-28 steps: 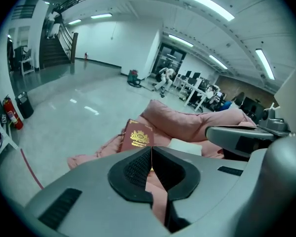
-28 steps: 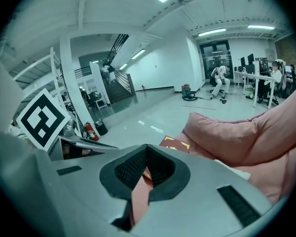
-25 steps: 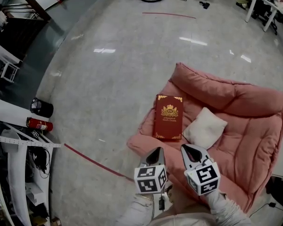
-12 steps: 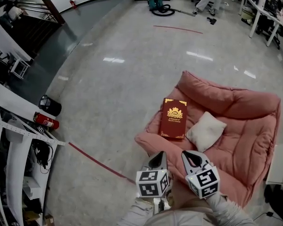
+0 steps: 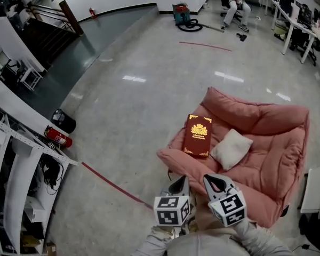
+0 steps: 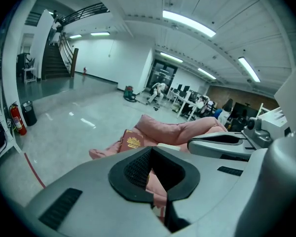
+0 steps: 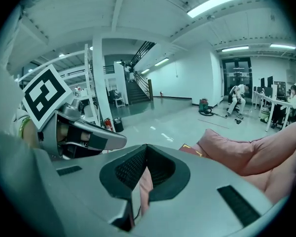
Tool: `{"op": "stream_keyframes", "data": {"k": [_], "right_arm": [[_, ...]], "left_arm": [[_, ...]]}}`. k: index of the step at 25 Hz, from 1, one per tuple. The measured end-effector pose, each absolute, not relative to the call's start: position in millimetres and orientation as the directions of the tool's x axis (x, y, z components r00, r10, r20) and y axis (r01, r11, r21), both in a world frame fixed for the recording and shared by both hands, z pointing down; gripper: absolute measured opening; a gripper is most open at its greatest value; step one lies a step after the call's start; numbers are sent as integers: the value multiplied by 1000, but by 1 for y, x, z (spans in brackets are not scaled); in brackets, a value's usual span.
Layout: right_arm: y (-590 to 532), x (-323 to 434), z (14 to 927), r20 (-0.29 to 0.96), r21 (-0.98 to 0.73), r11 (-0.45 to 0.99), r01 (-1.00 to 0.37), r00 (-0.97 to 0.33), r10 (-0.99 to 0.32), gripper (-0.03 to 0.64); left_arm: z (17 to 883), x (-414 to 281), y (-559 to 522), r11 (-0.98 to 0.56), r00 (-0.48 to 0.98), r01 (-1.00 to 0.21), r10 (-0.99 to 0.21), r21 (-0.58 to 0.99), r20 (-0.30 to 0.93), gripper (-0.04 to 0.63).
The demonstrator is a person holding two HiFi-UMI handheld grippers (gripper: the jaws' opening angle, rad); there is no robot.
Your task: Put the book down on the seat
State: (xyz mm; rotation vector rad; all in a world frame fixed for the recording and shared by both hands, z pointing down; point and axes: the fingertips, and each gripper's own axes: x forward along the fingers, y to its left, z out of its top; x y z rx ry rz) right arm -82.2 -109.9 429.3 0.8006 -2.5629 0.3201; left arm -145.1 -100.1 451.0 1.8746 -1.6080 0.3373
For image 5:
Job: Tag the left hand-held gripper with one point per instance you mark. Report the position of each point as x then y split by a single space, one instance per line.
168 211

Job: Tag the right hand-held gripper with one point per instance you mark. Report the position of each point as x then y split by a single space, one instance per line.
230 208

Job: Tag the thick red book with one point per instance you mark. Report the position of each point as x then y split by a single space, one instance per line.
197 143

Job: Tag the pink cushioned chair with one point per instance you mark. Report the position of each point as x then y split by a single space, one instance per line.
272 148

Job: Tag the person's left forearm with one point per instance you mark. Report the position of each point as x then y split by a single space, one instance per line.
152 243

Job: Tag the person's right forearm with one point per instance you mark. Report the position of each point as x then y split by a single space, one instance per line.
261 239

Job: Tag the cream pillow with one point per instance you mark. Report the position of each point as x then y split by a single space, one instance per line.
232 148

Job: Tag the person's torso clothing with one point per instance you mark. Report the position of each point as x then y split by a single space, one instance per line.
202 245

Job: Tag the black bag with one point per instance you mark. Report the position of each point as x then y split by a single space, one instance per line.
317 233

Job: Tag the large red fire extinguisher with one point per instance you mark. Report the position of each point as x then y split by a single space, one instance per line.
58 137

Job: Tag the black mesh waste bin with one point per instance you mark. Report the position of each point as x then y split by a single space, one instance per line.
65 121

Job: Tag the small cardboard box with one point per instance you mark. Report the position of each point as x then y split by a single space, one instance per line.
50 249

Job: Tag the black vacuum floor head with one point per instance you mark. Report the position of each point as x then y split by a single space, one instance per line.
241 37

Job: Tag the white metal shelf rack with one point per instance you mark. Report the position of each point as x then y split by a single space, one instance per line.
18 169

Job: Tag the green and red vacuum cleaner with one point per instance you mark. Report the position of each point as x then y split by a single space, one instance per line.
181 13

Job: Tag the long white office desk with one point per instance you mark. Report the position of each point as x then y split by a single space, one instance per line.
290 20

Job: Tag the small white side table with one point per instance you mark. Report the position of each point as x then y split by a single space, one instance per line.
30 79

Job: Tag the small red fire extinguisher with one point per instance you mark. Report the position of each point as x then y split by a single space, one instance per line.
92 12

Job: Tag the dark wooden staircase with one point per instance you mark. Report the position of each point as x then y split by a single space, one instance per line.
50 36

